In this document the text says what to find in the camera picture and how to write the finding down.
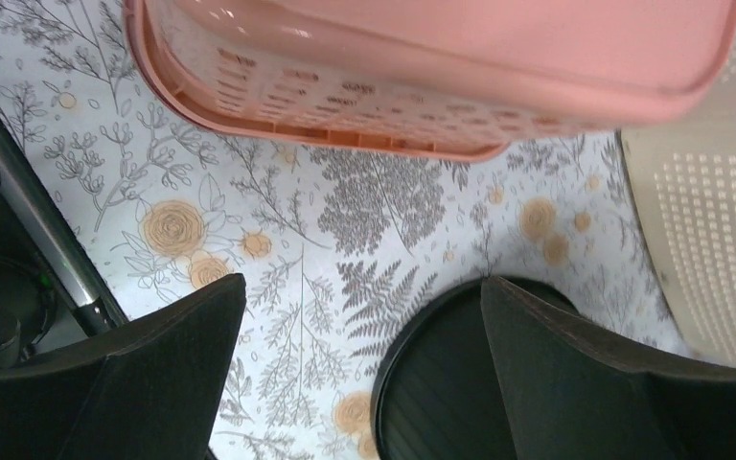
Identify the black plastic bucket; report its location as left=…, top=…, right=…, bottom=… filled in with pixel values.
left=371, top=276, right=582, bottom=460

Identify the cream perforated plastic basket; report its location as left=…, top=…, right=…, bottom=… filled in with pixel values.
left=620, top=36, right=736, bottom=367

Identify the floral patterned table mat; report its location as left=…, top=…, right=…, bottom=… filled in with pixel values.
left=0, top=1, right=685, bottom=459

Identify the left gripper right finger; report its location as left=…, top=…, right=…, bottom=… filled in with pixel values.
left=481, top=278, right=736, bottom=459

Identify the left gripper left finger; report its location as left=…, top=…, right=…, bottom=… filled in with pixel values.
left=0, top=274, right=246, bottom=459

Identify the pink perforated plastic basket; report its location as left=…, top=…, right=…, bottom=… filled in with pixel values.
left=123, top=0, right=736, bottom=161

